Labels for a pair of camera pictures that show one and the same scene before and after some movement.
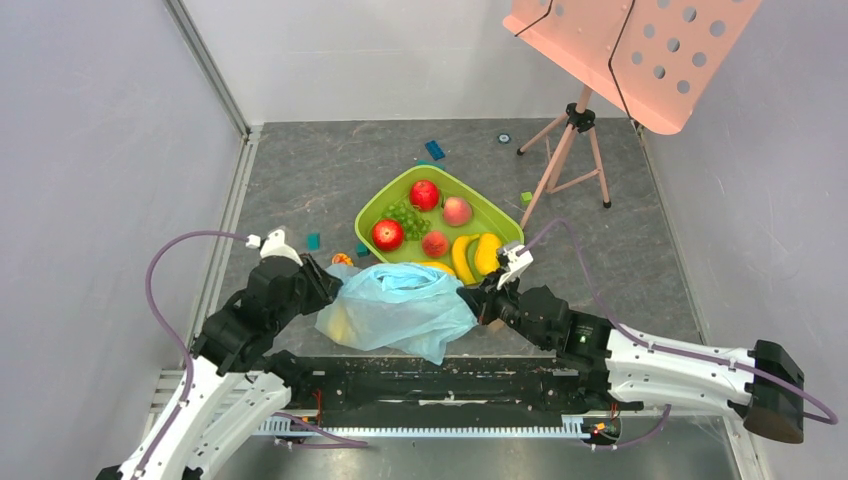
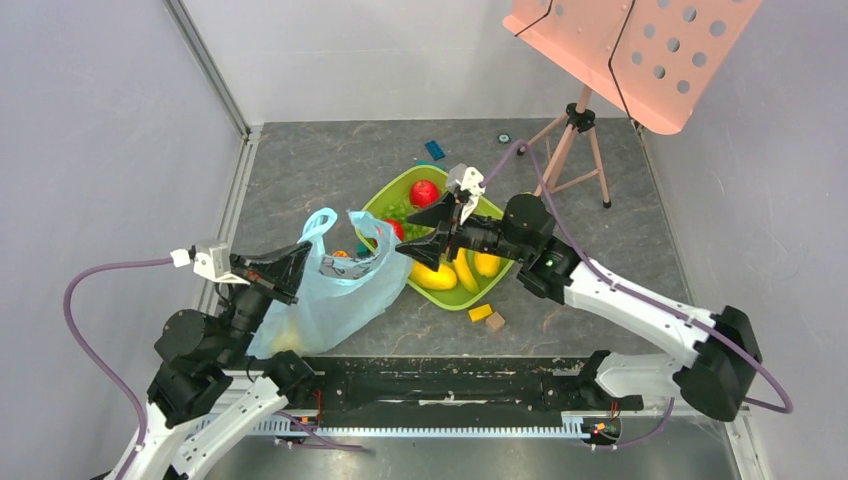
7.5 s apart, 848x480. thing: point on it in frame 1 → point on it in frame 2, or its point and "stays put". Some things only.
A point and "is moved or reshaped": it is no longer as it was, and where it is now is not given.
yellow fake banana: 460,258 stays put
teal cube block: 362,250 stays put
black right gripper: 488,301 → 454,225
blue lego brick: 434,150 stays put
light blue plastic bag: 418,308 is moved or reshaped
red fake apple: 424,195 stays put
